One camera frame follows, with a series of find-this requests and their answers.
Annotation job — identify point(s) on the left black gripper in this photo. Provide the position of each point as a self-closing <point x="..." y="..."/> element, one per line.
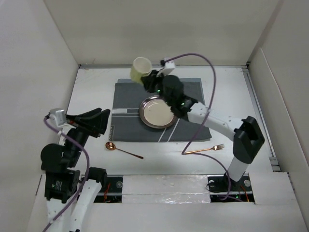
<point x="94" y="121"/>

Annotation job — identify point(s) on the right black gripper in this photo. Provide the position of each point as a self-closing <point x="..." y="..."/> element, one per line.
<point x="148" y="81"/>

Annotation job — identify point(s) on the pale green cup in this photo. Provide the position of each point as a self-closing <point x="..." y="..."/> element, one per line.
<point x="141" y="67"/>

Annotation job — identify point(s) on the round metal plate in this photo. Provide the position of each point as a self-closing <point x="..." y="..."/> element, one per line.
<point x="155" y="113"/>

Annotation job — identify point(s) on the grey striped cloth placemat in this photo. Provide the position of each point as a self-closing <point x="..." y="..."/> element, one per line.
<point x="126" y="125"/>

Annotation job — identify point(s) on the copper spoon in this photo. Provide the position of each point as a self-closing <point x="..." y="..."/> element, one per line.
<point x="112" y="146"/>

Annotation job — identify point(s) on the copper fork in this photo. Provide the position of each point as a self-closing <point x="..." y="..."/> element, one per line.
<point x="214" y="148"/>

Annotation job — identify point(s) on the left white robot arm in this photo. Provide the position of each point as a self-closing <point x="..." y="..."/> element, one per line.
<point x="71" y="185"/>

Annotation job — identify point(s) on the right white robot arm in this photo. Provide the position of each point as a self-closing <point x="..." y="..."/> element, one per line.
<point x="245" y="134"/>

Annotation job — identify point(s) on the white foil-covered front block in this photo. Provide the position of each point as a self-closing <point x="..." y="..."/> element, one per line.
<point x="172" y="189"/>

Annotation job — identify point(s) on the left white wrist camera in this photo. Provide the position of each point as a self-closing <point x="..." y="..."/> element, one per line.
<point x="58" y="117"/>

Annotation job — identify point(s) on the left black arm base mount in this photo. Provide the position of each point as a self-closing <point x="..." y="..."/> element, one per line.
<point x="112" y="185"/>

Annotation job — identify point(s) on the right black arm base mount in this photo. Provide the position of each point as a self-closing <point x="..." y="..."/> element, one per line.
<point x="240" y="191"/>

